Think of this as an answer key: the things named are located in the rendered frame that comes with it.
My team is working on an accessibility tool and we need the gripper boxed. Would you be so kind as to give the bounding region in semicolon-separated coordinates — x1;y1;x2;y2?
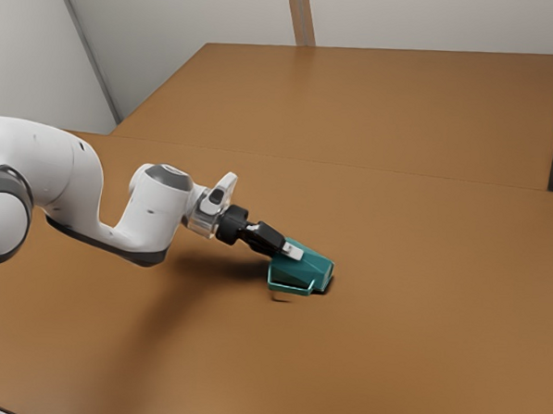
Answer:
214;203;308;262

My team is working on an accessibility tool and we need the teal faceted mug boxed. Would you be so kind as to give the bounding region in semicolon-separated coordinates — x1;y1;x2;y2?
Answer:
266;235;337;298

